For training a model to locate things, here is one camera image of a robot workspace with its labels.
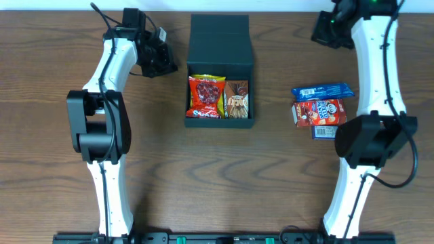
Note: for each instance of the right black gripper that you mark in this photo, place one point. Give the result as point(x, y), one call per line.
point(325, 34)

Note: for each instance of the blue cookie wrapper pack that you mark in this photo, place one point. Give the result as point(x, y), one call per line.
point(322, 92)

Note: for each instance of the small dark blue box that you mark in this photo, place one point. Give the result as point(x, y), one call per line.
point(324, 132)

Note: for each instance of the red Hello Panda box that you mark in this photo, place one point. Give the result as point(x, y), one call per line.
point(319, 112)

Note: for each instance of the black gift box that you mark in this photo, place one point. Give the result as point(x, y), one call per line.
point(220, 45)

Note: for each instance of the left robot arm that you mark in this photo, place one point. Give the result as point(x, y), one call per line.
point(99, 124)

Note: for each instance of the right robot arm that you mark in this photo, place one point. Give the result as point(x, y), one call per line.
point(382, 126)

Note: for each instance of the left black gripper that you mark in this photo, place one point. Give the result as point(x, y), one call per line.
point(167, 64)

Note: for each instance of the brown Pocky snack box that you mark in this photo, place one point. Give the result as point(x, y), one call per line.
point(236, 101)

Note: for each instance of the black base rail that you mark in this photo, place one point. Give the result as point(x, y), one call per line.
point(165, 238)

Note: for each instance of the yellow Hacks candy bag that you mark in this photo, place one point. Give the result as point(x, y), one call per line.
point(222, 98)

